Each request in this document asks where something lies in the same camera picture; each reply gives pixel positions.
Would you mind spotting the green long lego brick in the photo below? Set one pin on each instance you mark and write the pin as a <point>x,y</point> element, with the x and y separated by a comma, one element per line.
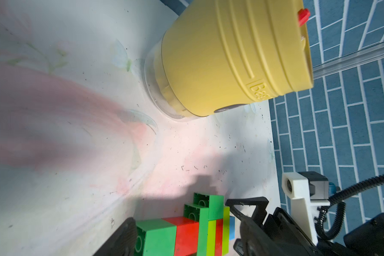
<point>199,214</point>

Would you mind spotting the red long lego brick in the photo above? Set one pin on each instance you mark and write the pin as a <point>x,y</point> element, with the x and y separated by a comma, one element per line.
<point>218,246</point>

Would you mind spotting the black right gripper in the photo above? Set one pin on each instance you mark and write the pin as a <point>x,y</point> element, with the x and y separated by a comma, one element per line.
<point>255,209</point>

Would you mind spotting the red square lego brick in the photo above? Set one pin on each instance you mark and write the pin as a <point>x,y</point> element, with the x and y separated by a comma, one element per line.
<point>186,235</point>

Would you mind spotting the yellow pen holder cup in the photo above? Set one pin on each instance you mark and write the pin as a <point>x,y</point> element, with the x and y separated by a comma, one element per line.
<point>220,55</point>

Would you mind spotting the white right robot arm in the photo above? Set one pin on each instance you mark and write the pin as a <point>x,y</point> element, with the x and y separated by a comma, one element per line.
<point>365,240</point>

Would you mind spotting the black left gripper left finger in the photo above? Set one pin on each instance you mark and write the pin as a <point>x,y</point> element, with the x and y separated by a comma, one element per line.
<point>122,242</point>

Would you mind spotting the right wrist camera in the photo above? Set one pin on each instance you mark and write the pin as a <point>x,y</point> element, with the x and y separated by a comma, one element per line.
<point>307,192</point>

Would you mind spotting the red marker pen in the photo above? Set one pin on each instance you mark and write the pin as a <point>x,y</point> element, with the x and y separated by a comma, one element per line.
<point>303,16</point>

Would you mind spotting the green square lego brick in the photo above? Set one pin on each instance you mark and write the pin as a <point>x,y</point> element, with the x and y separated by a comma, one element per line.
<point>156,237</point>
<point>215,204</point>

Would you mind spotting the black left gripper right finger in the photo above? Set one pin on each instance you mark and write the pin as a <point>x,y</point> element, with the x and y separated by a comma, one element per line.
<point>278,237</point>

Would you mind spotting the lime long lego brick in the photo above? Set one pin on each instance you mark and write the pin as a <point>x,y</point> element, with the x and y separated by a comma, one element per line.
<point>226,226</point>

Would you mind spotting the blue square lego brick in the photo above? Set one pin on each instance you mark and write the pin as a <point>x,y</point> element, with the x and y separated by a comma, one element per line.
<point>231,227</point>

